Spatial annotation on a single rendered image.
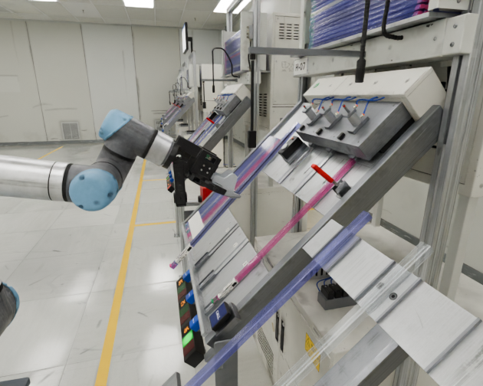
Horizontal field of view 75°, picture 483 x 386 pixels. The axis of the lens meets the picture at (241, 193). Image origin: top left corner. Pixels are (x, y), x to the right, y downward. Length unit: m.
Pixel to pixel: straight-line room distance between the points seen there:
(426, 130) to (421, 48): 0.17
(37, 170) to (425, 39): 0.80
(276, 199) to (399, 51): 1.58
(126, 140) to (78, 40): 8.93
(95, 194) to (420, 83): 0.68
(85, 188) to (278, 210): 1.81
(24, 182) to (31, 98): 9.22
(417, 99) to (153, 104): 8.82
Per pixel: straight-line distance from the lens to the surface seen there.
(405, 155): 0.76
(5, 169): 0.68
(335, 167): 0.84
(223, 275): 0.87
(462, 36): 0.76
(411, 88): 0.77
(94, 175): 0.61
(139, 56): 9.43
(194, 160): 0.77
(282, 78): 2.16
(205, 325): 0.78
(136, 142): 0.73
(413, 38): 0.85
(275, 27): 2.17
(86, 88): 9.54
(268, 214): 2.28
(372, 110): 0.82
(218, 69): 5.36
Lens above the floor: 1.23
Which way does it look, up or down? 17 degrees down
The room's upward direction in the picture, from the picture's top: straight up
